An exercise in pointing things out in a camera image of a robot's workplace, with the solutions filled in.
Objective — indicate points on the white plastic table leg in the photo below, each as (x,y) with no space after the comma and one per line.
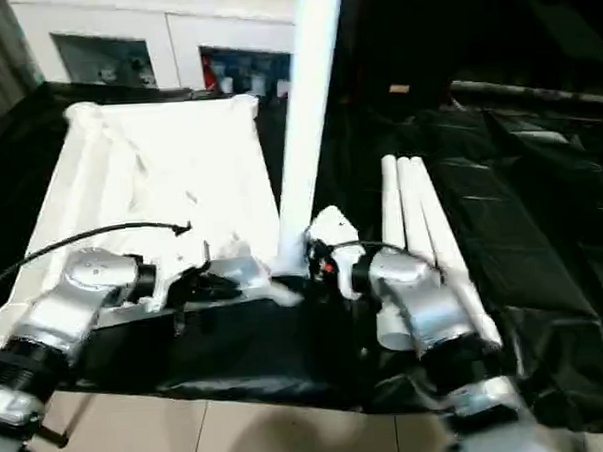
(311,110)
(413,206)
(442,230)
(392,207)

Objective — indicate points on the white plastic table top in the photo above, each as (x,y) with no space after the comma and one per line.
(153,152)

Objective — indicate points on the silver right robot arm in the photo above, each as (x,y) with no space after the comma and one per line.
(425,300)

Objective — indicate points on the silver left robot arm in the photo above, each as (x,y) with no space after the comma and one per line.
(60,306)

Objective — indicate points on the small gold label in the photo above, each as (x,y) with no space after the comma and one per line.
(399,88)

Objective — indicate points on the black table mat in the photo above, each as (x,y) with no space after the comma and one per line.
(532,226)

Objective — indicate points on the white glass-door cabinet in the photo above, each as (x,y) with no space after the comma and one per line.
(172,26)

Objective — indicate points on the dark metal rod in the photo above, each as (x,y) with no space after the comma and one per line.
(526,92)

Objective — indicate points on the black backdrop cloth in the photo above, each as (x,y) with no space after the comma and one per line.
(448,29)

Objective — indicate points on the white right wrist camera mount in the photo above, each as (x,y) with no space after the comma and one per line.
(334,224)

